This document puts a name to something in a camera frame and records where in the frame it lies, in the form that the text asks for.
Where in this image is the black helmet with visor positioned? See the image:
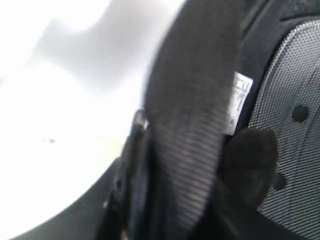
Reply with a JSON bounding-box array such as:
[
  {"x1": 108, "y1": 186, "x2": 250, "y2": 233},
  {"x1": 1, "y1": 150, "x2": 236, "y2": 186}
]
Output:
[{"x1": 0, "y1": 0, "x2": 320, "y2": 240}]

